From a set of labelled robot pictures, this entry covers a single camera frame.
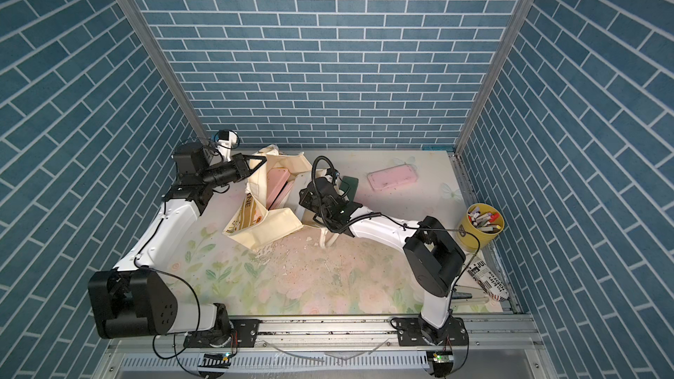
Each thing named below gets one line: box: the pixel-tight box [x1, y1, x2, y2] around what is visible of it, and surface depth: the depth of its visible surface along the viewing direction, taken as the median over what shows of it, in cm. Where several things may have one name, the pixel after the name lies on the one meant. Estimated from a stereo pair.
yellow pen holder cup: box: [456, 202, 505, 252], surface depth 86 cm
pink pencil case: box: [366, 164, 418, 192], surface depth 111 cm
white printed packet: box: [467, 259, 510, 302], surface depth 82 cm
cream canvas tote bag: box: [222, 144, 337, 251], surface depth 82 cm
